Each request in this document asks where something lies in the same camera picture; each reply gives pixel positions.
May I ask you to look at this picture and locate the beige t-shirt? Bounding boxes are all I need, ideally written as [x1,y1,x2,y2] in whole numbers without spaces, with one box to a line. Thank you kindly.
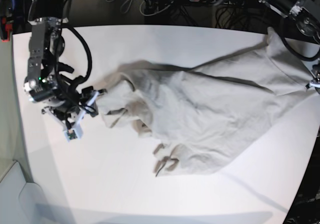
[96,28,313,176]

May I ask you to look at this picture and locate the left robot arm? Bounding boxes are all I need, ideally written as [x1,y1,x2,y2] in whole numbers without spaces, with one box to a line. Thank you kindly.
[258,0,320,62]

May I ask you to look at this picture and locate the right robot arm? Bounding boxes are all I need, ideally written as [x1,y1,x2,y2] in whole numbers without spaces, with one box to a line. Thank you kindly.
[23,0,98,130]

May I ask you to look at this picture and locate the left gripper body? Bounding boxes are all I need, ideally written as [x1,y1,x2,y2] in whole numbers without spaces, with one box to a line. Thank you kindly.
[310,62,320,84]

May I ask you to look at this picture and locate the red black clamp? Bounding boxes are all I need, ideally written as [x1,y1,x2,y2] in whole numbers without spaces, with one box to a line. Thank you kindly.
[0,6,13,42]

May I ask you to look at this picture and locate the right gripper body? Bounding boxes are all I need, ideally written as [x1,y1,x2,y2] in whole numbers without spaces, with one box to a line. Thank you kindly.
[44,86,99,127]

